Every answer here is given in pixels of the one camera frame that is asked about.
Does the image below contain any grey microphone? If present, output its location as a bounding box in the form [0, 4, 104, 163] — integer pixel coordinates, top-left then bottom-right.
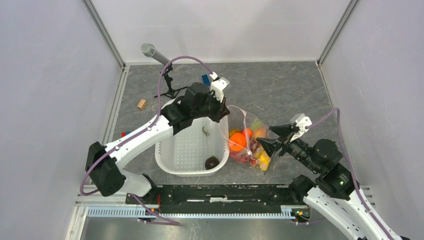
[140, 43, 170, 66]

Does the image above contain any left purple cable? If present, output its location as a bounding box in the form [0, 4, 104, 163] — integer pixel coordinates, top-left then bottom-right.
[79, 55, 216, 197]

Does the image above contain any purple cable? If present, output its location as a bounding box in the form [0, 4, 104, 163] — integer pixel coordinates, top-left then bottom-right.
[306, 107, 395, 240]
[79, 55, 216, 197]

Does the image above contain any red blue toy brick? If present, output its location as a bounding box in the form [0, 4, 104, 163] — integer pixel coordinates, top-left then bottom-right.
[121, 131, 131, 137]

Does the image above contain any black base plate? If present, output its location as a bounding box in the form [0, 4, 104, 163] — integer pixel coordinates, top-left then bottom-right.
[140, 184, 311, 214]

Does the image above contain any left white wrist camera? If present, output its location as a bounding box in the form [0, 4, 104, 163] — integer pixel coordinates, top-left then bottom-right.
[209, 71, 230, 103]

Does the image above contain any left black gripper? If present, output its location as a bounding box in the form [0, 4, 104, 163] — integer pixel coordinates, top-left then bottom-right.
[192, 90, 230, 124]

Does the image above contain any yellow pear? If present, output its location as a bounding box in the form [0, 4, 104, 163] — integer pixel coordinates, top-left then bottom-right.
[256, 151, 271, 172]

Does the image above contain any green pepper stem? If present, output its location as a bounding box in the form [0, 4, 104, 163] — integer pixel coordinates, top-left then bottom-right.
[202, 126, 210, 137]

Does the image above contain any brown kiwi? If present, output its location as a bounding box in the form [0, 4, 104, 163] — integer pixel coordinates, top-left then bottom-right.
[229, 128, 242, 137]

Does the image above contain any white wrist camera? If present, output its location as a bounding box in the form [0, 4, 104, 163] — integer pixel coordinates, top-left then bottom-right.
[290, 113, 313, 142]
[209, 71, 230, 103]

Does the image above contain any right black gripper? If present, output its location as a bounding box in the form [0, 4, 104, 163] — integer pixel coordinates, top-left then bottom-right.
[255, 122, 320, 173]

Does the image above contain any white plastic basket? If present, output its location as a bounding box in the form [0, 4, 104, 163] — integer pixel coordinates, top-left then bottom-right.
[155, 116, 229, 177]

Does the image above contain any orange tangerine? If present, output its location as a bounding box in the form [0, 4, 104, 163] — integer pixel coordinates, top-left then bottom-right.
[229, 132, 247, 152]

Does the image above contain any strawberry bunch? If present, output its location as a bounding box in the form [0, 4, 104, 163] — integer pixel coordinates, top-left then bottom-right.
[248, 140, 263, 168]

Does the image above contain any red bell pepper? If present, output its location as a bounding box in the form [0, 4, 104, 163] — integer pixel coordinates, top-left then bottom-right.
[229, 151, 251, 164]

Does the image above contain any orange carrot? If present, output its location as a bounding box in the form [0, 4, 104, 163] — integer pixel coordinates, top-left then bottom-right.
[241, 119, 264, 139]

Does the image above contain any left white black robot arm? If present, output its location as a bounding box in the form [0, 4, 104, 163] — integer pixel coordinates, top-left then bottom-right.
[85, 79, 230, 204]

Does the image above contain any wooden block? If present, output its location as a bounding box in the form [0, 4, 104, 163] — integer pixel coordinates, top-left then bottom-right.
[137, 99, 147, 110]

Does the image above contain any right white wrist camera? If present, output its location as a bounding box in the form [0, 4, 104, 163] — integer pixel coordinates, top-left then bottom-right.
[290, 113, 313, 142]

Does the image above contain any dark avocado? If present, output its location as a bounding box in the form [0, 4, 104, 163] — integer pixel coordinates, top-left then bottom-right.
[204, 155, 220, 170]

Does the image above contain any peach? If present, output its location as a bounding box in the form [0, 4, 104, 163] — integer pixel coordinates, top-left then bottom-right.
[252, 127, 268, 140]

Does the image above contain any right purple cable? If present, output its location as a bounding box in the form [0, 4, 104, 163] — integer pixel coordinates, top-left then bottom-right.
[306, 107, 395, 240]

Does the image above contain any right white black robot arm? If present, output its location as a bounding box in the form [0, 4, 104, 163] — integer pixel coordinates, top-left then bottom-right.
[256, 124, 405, 240]

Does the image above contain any clear zip top bag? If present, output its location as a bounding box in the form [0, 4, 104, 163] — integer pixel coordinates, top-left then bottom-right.
[220, 105, 273, 173]

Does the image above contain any white cable duct rail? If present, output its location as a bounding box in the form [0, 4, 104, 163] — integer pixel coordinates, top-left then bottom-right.
[86, 206, 296, 220]

